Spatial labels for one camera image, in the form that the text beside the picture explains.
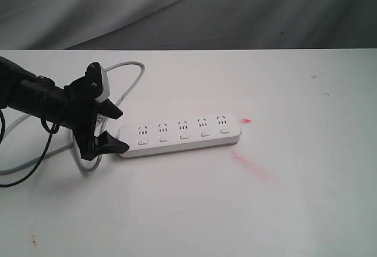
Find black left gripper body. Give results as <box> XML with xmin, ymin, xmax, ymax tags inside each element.
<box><xmin>60</xmin><ymin>77</ymin><xmax>98</xmax><ymax>160</ymax></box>

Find white five-outlet power strip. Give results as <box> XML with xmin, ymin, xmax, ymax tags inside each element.
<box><xmin>118</xmin><ymin>113</ymin><xmax>242</xmax><ymax>159</ymax></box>

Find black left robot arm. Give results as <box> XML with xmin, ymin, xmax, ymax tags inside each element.
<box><xmin>1</xmin><ymin>58</ymin><xmax>129</xmax><ymax>160</ymax></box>

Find grey backdrop cloth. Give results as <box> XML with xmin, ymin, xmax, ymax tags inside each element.
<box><xmin>1</xmin><ymin>0</ymin><xmax>376</xmax><ymax>50</ymax></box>

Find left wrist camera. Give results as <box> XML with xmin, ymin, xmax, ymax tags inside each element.
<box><xmin>84</xmin><ymin>62</ymin><xmax>110</xmax><ymax>103</ymax></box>

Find grey power cable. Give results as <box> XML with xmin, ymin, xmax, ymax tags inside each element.
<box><xmin>0</xmin><ymin>60</ymin><xmax>145</xmax><ymax>176</ymax></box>

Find black left camera cable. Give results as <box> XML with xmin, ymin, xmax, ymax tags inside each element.
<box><xmin>0</xmin><ymin>91</ymin><xmax>83</xmax><ymax>187</ymax></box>

